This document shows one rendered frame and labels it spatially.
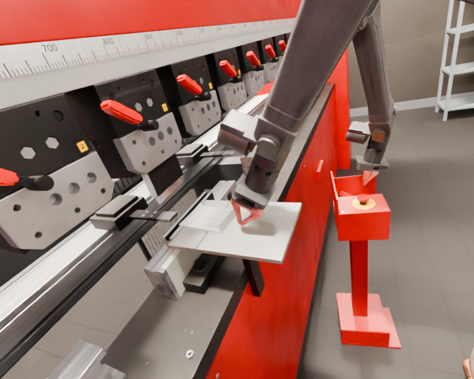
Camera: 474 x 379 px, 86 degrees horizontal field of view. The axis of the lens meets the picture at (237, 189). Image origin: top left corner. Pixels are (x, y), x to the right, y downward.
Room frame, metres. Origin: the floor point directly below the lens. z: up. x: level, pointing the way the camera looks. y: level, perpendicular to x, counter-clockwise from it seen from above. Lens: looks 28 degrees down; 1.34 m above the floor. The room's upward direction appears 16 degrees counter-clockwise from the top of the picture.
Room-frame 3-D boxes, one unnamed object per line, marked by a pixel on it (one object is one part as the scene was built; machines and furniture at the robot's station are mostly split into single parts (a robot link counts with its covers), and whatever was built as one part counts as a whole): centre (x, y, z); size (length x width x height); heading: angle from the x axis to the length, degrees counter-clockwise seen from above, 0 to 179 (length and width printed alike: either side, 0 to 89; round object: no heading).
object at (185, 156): (0.98, 0.08, 1.01); 0.26 x 0.12 x 0.05; 59
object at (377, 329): (0.73, -0.44, 0.06); 0.25 x 0.20 x 0.12; 70
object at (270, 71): (1.21, -0.25, 1.26); 0.15 x 0.09 x 0.17; 149
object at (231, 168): (1.26, 0.17, 0.81); 0.64 x 0.08 x 0.14; 59
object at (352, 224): (0.74, -0.41, 0.75); 0.20 x 0.16 x 0.18; 160
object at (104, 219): (0.64, 0.29, 1.01); 0.26 x 0.12 x 0.05; 59
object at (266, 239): (0.47, 0.02, 1.00); 0.26 x 0.18 x 0.01; 59
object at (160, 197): (0.55, 0.15, 1.13); 0.10 x 0.02 x 0.10; 149
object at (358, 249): (0.74, -0.41, 0.39); 0.06 x 0.06 x 0.54; 70
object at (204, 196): (0.58, 0.14, 0.99); 0.20 x 0.03 x 0.03; 149
